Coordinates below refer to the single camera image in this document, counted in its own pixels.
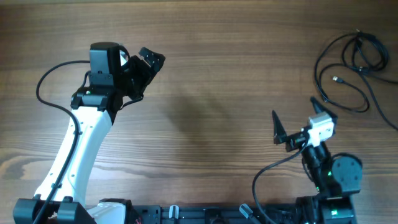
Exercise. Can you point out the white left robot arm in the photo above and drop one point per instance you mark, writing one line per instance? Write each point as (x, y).
(115, 80)

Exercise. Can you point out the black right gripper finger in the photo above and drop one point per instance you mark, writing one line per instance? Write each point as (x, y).
(280, 136)
(319, 108)

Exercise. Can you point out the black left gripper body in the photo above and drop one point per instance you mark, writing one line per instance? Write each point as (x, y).
(137, 74)

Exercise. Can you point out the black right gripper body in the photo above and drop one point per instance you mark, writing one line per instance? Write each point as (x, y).
(296, 140)

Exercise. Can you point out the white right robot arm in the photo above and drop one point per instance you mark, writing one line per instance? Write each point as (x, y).
(336, 177)

